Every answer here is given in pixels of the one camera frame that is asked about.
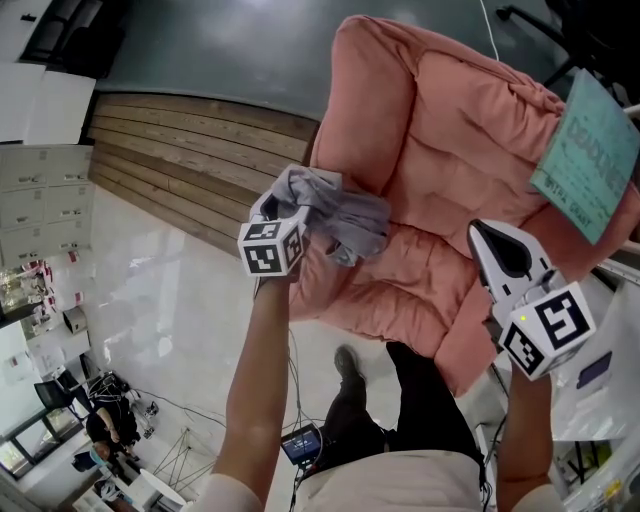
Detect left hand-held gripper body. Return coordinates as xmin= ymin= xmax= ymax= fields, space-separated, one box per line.
xmin=237 ymin=187 xmax=314 ymax=278

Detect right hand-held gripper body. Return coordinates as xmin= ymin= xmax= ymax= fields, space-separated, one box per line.
xmin=467 ymin=218 xmax=597 ymax=377

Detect grey cloth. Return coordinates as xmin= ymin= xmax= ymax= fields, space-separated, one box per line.
xmin=269 ymin=164 xmax=392 ymax=268

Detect pink padded armchair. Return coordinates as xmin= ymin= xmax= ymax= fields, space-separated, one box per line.
xmin=288 ymin=14 xmax=640 ymax=399

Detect person's left forearm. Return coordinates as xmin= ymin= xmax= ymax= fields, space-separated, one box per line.
xmin=212 ymin=277 xmax=294 ymax=481

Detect person's right forearm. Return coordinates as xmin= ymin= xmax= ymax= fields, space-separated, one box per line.
xmin=497 ymin=367 xmax=556 ymax=489

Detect wooden steps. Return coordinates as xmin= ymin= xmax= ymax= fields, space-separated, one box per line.
xmin=87 ymin=92 xmax=321 ymax=259

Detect person's black shoe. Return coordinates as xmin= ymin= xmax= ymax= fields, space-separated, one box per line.
xmin=333 ymin=344 xmax=366 ymax=389

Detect person's black trousers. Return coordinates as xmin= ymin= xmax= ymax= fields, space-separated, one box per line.
xmin=324 ymin=342 xmax=484 ymax=469

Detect teal book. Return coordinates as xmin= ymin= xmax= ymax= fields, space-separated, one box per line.
xmin=529 ymin=68 xmax=640 ymax=246

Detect small black screen device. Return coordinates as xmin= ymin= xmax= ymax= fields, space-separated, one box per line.
xmin=280 ymin=423 xmax=324 ymax=469

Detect small beige box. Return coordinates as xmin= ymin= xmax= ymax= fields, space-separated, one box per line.
xmin=62 ymin=305 xmax=91 ymax=335

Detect pile of red white cartons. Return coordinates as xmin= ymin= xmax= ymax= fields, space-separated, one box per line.
xmin=19 ymin=249 xmax=86 ymax=311

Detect person's beige shirt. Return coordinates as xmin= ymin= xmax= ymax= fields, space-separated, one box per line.
xmin=194 ymin=452 xmax=566 ymax=512

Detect grey locker cabinet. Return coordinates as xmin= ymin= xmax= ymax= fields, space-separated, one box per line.
xmin=0 ymin=144 xmax=96 ymax=269

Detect white round table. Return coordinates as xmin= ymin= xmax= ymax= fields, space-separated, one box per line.
xmin=138 ymin=467 xmax=184 ymax=506

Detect white cabinet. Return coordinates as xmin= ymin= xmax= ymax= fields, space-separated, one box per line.
xmin=0 ymin=62 xmax=97 ymax=146

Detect black office chair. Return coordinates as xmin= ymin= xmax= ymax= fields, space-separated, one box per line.
xmin=494 ymin=0 xmax=640 ymax=91

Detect white floor cable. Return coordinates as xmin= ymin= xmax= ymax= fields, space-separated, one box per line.
xmin=478 ymin=0 xmax=501 ymax=62

